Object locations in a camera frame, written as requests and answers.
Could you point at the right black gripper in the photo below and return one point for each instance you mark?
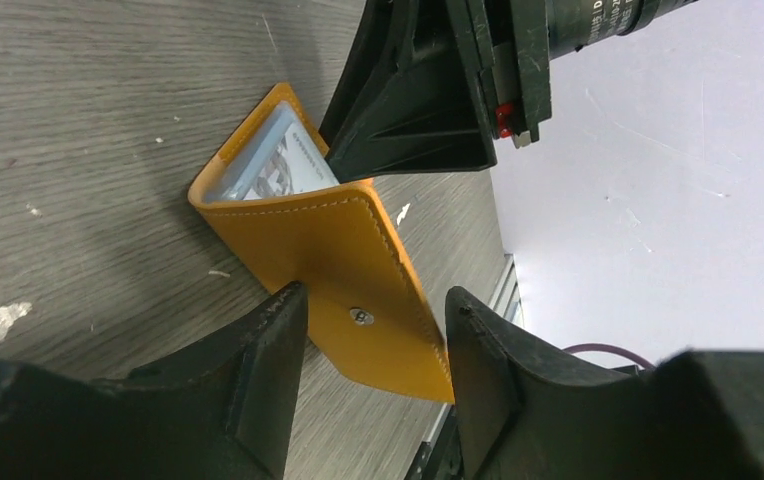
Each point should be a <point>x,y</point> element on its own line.
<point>429,85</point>

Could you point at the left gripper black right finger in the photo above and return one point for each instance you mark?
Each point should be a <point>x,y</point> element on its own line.
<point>528,410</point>

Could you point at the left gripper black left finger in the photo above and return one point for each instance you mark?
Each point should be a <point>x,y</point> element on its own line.
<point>219,408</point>

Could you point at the white VIP diamond card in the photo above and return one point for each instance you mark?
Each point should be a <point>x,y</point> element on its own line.
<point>287,162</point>

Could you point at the orange leather card holder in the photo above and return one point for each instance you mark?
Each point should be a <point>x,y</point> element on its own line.
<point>368,313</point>

